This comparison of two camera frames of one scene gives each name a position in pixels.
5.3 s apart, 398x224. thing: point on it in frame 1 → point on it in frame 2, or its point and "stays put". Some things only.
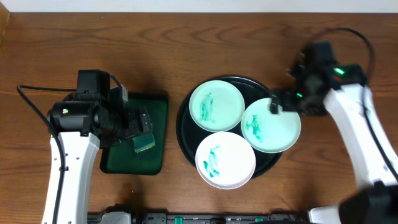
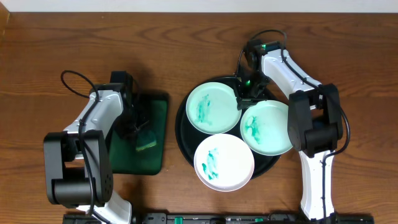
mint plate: [268, 132] stays put
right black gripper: [285, 103] → [244, 100]
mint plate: [216, 106] stays put
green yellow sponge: [143, 142] stays put
